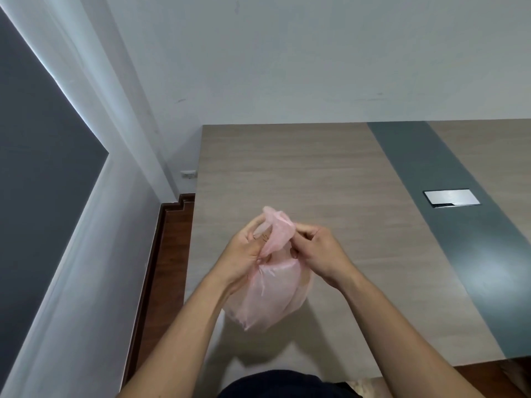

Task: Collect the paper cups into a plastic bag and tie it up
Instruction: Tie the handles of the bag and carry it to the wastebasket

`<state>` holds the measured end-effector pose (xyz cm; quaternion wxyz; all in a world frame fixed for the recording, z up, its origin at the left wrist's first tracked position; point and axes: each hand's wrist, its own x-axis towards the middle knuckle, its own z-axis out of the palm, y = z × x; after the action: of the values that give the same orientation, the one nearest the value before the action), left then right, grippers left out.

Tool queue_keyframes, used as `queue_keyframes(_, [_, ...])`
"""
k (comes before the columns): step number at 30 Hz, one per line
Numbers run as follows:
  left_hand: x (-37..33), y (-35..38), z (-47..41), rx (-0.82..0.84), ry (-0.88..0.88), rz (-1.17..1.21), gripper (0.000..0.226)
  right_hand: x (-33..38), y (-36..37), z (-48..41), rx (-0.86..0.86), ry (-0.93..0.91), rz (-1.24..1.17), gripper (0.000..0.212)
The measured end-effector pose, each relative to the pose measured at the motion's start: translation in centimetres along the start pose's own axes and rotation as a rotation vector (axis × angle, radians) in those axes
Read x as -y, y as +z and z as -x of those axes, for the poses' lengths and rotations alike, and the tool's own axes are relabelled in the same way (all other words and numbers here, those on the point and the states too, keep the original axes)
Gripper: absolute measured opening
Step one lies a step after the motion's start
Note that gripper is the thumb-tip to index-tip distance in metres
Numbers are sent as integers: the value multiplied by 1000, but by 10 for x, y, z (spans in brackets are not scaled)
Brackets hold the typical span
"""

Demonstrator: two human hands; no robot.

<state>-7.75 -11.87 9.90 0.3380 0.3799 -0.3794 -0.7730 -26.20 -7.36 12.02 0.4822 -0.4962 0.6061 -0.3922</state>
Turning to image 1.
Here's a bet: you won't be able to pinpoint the person's right forearm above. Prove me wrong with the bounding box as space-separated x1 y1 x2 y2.
340 273 486 398

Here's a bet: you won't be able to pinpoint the person's black clothes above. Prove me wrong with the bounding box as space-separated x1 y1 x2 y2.
217 369 364 398

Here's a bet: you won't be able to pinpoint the pink plastic bag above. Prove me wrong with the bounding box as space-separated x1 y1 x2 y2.
222 206 315 333

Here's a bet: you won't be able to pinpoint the person's right hand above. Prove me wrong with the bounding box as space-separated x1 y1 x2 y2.
289 221 362 293

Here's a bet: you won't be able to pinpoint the person's left hand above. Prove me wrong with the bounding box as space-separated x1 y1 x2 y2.
209 213 274 297

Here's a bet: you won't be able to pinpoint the dark brown wooden baseboard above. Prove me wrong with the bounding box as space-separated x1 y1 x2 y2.
120 193 196 388

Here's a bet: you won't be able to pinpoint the person's left forearm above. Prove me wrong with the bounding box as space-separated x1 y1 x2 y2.
118 273 237 398

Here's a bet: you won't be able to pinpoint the silver metal cable cover plate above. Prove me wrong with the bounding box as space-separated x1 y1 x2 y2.
423 188 482 208

